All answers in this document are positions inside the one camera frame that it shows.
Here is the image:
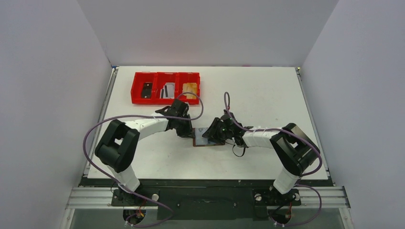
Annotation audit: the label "red left bin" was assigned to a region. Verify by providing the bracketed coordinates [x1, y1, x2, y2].
[130, 72, 157, 105]

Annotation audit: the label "white cards in bin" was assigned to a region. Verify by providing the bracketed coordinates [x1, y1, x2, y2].
[160, 83, 175, 99]

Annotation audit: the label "brown leather card holder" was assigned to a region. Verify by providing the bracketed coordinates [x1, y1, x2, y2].
[193, 127, 225, 147]

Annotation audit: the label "red right bin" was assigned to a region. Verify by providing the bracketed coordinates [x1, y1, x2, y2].
[175, 72, 200, 105]

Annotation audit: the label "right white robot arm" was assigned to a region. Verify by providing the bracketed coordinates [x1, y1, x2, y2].
[202, 113, 320, 204]

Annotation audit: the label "black card holder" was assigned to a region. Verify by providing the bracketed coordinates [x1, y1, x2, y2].
[140, 82, 153, 99]

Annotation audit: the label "yellow card holder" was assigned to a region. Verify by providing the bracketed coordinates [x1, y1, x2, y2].
[182, 83, 198, 94]

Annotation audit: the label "red bin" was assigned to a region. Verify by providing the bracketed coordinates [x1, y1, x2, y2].
[157, 72, 176, 104]
[175, 72, 200, 105]
[130, 72, 157, 105]

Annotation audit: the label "aluminium frame rail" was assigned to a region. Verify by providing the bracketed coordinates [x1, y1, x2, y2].
[66, 187, 350, 209]

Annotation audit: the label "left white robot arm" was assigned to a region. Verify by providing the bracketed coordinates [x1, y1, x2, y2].
[95, 99, 193, 205]

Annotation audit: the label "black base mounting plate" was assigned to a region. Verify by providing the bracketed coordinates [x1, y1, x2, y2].
[80, 177, 331, 224]

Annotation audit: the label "red middle bin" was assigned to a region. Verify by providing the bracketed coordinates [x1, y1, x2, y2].
[157, 72, 176, 104]

